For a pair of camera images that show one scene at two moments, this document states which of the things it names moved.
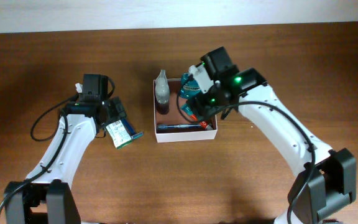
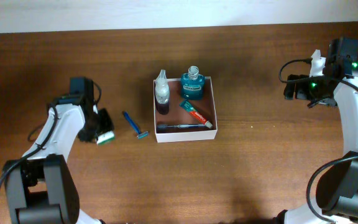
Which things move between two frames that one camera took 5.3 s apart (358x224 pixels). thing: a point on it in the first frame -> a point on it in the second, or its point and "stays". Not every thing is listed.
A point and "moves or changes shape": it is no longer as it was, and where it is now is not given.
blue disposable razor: [130, 132] moves or changes shape
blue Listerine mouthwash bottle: [189, 88] stays
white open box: [173, 127] stays
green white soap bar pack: [120, 135] -> [105, 137]
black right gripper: [209, 104] -> [301, 93]
